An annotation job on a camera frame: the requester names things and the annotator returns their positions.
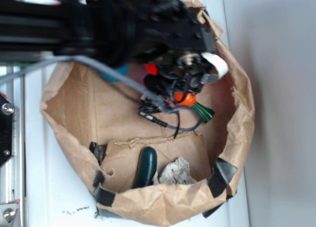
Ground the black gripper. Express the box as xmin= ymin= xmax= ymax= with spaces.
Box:
xmin=129 ymin=0 xmax=216 ymax=64

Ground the orange toy carrot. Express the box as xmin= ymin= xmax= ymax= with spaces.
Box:
xmin=144 ymin=63 xmax=215 ymax=125

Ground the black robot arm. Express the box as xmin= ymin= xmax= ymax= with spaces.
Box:
xmin=0 ymin=0 xmax=216 ymax=68

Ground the brown paper bag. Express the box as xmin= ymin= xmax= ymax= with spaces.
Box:
xmin=40 ymin=0 xmax=255 ymax=226

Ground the crumpled white paper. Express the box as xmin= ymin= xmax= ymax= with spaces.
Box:
xmin=152 ymin=157 xmax=197 ymax=185

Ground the dark green toy cucumber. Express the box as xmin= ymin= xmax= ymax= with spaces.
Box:
xmin=132 ymin=147 xmax=158 ymax=189

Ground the wrist camera with cables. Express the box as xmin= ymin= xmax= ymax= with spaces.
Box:
xmin=138 ymin=51 xmax=229 ymax=140

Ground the grey cable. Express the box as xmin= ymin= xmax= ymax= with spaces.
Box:
xmin=0 ymin=55 xmax=158 ymax=102

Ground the aluminium rail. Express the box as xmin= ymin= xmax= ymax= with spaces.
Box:
xmin=0 ymin=64 xmax=27 ymax=227

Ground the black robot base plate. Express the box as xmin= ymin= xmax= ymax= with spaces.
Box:
xmin=0 ymin=93 xmax=15 ymax=167

